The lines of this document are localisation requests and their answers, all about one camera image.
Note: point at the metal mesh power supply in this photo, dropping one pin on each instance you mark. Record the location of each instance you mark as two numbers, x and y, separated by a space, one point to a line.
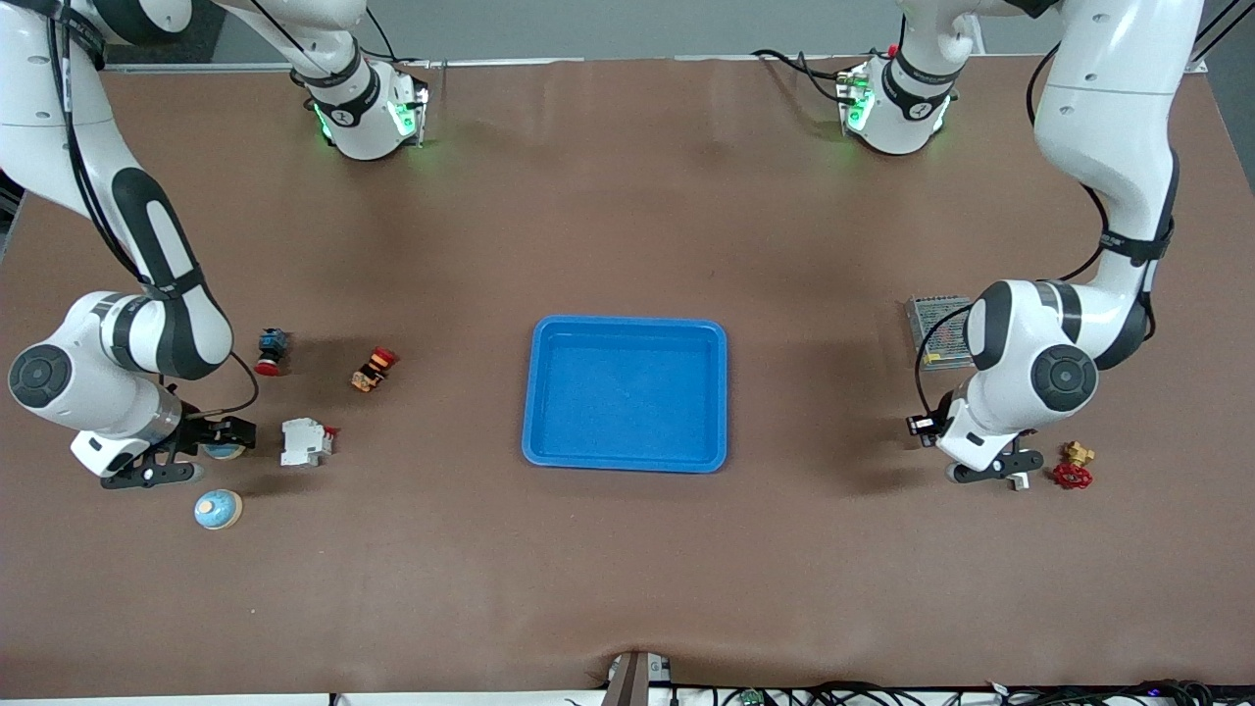
931 333

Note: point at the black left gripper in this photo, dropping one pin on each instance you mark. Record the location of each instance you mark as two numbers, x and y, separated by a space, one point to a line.
943 415

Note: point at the small green circuit board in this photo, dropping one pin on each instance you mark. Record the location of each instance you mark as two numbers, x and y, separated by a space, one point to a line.
751 698

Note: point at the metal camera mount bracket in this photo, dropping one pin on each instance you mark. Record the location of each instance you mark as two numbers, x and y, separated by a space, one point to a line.
635 681

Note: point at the brown table mat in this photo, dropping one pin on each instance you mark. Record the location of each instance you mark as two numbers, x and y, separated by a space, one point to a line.
627 569

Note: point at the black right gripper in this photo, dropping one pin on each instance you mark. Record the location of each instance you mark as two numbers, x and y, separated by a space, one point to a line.
206 431

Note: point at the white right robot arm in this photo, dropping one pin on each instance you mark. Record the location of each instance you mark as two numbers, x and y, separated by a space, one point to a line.
157 245

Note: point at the blue plastic tray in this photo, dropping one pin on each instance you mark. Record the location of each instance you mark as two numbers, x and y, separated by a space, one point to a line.
627 392

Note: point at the white circuit breaker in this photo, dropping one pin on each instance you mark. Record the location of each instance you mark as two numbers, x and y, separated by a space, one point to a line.
302 443

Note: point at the red push button blue body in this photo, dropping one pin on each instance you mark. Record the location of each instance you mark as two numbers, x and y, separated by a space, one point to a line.
272 345

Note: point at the aluminium frame strut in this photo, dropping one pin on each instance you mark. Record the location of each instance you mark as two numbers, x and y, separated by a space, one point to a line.
1226 25

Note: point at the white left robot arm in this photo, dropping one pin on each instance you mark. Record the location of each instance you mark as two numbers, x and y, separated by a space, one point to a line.
1108 118

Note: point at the orange emergency stop button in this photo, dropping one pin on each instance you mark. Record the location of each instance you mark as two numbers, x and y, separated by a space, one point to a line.
371 373

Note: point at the light blue round knob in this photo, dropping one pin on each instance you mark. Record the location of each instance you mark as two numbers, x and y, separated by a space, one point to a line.
224 453

